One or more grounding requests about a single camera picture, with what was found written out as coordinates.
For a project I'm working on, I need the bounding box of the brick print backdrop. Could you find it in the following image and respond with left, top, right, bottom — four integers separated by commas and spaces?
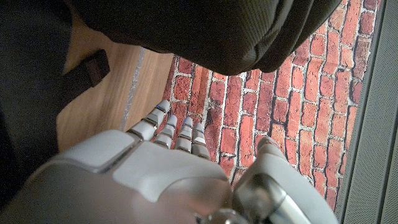
161, 0, 384, 212

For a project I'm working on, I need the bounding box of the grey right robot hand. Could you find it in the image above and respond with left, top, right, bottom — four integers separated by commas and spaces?
0, 99, 340, 224

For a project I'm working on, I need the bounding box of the black backpack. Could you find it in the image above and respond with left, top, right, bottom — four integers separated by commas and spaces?
0, 0, 343, 209

